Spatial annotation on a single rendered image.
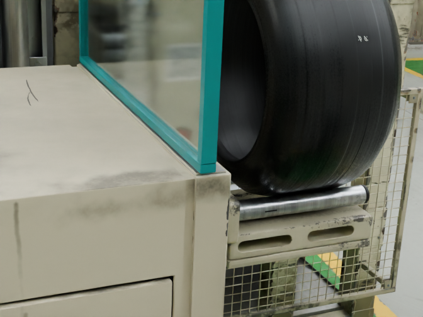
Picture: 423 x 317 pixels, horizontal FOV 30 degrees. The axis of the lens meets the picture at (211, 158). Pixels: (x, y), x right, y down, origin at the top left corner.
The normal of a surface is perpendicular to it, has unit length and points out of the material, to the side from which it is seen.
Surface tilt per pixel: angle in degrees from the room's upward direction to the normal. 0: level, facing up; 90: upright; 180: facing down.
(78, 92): 0
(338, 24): 58
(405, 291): 0
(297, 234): 90
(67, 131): 0
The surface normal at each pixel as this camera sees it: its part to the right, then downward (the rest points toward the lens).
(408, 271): 0.04, -0.94
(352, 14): 0.34, -0.27
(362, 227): 0.39, 0.33
